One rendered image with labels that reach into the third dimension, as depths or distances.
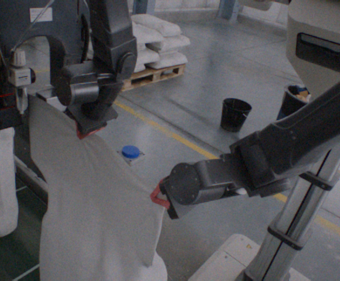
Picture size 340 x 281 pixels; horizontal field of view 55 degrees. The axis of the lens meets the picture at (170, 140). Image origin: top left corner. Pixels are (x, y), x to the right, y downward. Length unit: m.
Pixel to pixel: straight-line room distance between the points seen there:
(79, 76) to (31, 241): 0.97
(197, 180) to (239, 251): 1.31
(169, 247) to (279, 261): 0.83
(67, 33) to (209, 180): 0.61
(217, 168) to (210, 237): 1.66
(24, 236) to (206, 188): 1.14
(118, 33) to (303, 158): 0.36
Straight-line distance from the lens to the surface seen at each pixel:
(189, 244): 2.01
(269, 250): 1.29
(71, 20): 0.91
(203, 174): 0.41
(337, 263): 2.36
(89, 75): 0.61
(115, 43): 0.59
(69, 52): 0.93
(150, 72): 3.95
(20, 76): 0.80
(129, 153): 1.10
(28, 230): 1.50
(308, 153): 0.39
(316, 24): 0.77
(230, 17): 9.37
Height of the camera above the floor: 1.47
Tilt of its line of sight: 31 degrees down
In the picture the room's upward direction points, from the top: 12 degrees clockwise
